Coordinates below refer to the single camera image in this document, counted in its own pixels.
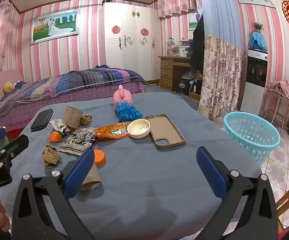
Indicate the orange snack wrapper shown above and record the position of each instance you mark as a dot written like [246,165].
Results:
[109,131]

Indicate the large brown paper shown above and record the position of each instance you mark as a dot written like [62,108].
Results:
[70,117]
[50,156]

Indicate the black phone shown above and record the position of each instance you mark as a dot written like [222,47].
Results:
[42,120]

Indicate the yellow duck plush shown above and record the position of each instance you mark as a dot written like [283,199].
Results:
[8,87]

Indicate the teal plastic laundry basket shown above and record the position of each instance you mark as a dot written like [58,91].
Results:
[255,130]

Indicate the wooden desk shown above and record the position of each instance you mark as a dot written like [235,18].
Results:
[168,72]

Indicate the blue floral curtain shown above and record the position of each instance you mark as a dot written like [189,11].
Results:
[222,67]

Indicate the small wall poster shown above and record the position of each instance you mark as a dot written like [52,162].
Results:
[193,21]

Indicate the blue cloth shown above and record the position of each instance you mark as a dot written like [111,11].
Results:
[258,41]

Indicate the white water dispenser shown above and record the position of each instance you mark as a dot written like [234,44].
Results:
[254,85]

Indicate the pink curtain valance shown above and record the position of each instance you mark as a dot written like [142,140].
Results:
[178,1]

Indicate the white wrapper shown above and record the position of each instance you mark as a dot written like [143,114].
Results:
[58,125]

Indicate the storage boxes on desk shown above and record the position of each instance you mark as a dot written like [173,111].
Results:
[182,48]

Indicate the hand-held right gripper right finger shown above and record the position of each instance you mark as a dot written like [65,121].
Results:
[210,170]

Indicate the pink bunny piggy bank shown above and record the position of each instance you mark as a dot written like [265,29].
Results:
[122,97]

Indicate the small potted plant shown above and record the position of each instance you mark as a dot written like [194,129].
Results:
[258,27]

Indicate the small brown paper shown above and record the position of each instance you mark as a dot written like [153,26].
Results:
[85,119]

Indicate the cardboard tube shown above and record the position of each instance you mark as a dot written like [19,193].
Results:
[92,178]

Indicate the pink cloth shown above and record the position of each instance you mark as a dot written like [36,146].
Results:
[288,90]

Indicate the orange bottle cap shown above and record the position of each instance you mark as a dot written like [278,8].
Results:
[100,157]

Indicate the framed wedding picture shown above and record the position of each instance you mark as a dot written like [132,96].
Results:
[54,26]

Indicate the dark hanging garment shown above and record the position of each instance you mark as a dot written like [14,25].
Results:
[198,47]

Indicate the white wardrobe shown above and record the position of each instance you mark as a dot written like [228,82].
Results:
[132,42]

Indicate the person's left hand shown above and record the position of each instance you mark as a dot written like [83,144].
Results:
[2,212]

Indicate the bed with plaid blanket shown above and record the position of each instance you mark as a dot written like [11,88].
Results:
[67,85]

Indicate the orange mandarin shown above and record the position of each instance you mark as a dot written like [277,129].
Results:
[55,137]

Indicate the metal stand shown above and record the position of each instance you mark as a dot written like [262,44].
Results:
[279,107]

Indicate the blue plastic bag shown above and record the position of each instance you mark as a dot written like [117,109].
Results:
[129,111]

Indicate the white round plastic lid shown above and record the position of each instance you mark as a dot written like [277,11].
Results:
[138,128]

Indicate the black and white snack packet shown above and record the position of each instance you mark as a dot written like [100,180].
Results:
[75,142]

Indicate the silver desk lamp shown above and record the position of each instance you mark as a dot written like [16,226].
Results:
[170,43]

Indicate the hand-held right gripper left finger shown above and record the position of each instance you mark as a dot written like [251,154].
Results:
[79,172]

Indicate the brown phone case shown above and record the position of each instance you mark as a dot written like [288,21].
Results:
[165,132]

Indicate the black box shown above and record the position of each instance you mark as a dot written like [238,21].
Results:
[183,86]

